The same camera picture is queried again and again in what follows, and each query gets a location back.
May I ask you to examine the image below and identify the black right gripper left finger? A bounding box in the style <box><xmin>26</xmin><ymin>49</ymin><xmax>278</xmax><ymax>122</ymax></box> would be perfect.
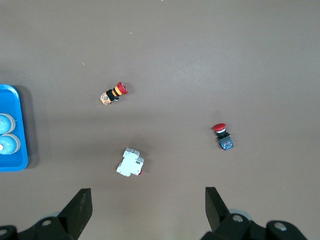
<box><xmin>0</xmin><ymin>187</ymin><xmax>94</xmax><ymax>240</ymax></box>

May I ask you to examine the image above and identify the blue plastic tray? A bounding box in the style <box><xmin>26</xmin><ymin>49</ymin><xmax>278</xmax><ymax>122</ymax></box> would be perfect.
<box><xmin>0</xmin><ymin>84</ymin><xmax>29</xmax><ymax>173</ymax></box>

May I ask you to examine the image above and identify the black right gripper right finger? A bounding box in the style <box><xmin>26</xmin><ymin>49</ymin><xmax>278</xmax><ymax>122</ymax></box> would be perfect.
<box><xmin>199</xmin><ymin>186</ymin><xmax>307</xmax><ymax>240</ymax></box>

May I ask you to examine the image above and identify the white circuit breaker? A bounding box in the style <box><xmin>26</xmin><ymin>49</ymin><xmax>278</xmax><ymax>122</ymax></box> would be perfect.
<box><xmin>115</xmin><ymin>147</ymin><xmax>145</xmax><ymax>178</ymax></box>

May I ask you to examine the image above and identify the red mushroom button blue base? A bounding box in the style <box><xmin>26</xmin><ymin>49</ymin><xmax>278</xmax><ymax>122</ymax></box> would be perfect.
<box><xmin>212</xmin><ymin>122</ymin><xmax>235</xmax><ymax>151</ymax></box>

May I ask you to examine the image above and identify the red emergency stop yellow collar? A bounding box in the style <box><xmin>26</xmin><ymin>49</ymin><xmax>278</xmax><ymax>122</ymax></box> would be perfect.
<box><xmin>99</xmin><ymin>81</ymin><xmax>129</xmax><ymax>106</ymax></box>

